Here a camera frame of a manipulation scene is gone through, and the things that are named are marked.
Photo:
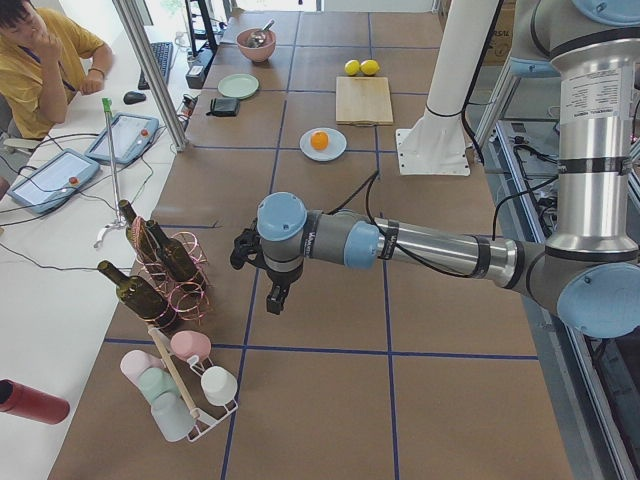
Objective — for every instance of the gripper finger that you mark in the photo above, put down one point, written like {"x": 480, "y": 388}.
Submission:
{"x": 275, "y": 299}

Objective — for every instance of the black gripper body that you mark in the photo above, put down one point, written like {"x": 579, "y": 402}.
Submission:
{"x": 283, "y": 277}

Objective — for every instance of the orange fruit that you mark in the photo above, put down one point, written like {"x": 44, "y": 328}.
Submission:
{"x": 319, "y": 140}

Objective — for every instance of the light blue plate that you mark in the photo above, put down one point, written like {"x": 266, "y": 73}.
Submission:
{"x": 336, "y": 147}

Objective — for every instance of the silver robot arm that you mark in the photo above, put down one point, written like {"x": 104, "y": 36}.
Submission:
{"x": 587, "y": 272}

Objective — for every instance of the light green plate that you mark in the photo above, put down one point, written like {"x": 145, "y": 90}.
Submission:
{"x": 239, "y": 86}

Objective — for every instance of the pink cup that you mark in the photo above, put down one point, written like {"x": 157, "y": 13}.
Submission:
{"x": 188, "y": 343}

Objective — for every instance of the dark wine bottle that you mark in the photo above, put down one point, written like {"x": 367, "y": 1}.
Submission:
{"x": 140, "y": 297}
{"x": 174, "y": 256}
{"x": 136, "y": 233}

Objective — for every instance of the white cup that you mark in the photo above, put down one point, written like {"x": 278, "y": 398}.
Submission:
{"x": 219, "y": 386}

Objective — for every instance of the light blue cup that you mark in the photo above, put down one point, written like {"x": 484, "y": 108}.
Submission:
{"x": 172, "y": 417}

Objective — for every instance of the grey folded cloth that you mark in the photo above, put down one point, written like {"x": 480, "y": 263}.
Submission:
{"x": 224, "y": 107}

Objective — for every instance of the wooden cutting board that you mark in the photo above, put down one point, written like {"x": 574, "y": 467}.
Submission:
{"x": 363, "y": 101}

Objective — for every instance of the teach pendant tablet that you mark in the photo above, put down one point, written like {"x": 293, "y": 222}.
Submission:
{"x": 131, "y": 134}
{"x": 55, "y": 182}

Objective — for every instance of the yellow lemon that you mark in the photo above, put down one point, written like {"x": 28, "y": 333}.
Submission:
{"x": 352, "y": 67}
{"x": 369, "y": 67}

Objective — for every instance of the black computer mouse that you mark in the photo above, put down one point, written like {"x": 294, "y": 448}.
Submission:
{"x": 133, "y": 97}

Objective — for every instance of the pink bowl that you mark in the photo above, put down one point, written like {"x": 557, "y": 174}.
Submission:
{"x": 256, "y": 53}

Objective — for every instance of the metal scoop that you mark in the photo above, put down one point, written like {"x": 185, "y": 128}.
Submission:
{"x": 258, "y": 37}

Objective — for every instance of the green tipped grabber stick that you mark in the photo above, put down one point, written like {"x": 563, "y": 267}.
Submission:
{"x": 118, "y": 222}

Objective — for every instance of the black keyboard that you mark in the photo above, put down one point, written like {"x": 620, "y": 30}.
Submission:
{"x": 163, "y": 54}

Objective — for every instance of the red thermos bottle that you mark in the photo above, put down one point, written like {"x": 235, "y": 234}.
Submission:
{"x": 26, "y": 402}

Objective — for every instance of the seated person yellow shirt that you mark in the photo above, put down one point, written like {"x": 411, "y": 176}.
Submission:
{"x": 46, "y": 59}

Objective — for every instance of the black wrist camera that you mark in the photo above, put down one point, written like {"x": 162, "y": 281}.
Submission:
{"x": 247, "y": 249}

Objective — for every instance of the copper wire bottle rack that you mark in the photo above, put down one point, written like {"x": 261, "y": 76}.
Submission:
{"x": 189, "y": 300}

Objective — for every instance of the white wire cup rack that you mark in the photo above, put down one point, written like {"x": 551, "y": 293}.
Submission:
{"x": 186, "y": 376}

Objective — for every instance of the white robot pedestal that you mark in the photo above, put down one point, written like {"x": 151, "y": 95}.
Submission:
{"x": 436, "y": 144}

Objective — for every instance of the aluminium frame post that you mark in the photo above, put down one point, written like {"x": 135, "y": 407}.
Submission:
{"x": 133, "y": 25}

